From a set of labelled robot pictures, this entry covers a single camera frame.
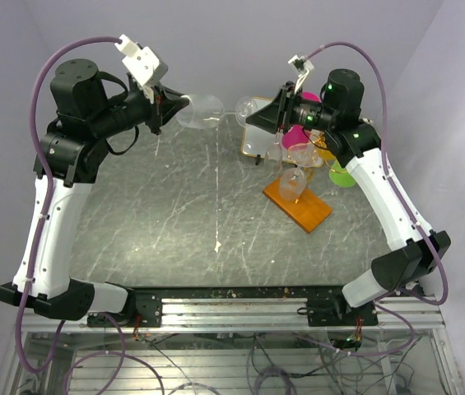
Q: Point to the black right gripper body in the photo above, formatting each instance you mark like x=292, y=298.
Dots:
x=295, y=111

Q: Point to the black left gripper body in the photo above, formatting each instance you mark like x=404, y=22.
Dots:
x=150, y=113

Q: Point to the pink plastic wine glass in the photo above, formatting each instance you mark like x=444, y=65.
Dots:
x=296, y=134

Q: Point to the clear glass front flute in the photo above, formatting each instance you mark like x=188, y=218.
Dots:
x=207, y=111

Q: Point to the clear glass flute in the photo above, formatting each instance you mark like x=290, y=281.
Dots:
x=294, y=180
x=207, y=111

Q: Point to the orange plastic wine glass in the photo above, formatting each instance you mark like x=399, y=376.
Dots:
x=321, y=146

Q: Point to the clear glass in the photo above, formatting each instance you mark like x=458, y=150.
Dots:
x=273, y=156

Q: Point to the green plastic wine glass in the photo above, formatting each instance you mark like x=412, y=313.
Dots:
x=340, y=176

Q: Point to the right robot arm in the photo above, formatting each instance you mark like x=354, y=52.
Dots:
x=416, y=249

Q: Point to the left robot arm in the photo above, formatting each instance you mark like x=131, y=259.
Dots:
x=92, y=106

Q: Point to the gold framed mirror tray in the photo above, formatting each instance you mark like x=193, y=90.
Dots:
x=256, y=141

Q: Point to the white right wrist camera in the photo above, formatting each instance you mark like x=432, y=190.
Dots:
x=302, y=67

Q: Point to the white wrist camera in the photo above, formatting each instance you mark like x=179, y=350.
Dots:
x=302, y=67
x=144, y=65

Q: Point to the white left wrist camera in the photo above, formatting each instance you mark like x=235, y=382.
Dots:
x=144, y=65

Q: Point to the gold wire wine glass rack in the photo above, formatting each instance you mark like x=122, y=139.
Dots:
x=309, y=210

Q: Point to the aluminium rail frame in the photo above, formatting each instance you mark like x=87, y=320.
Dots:
x=232, y=342

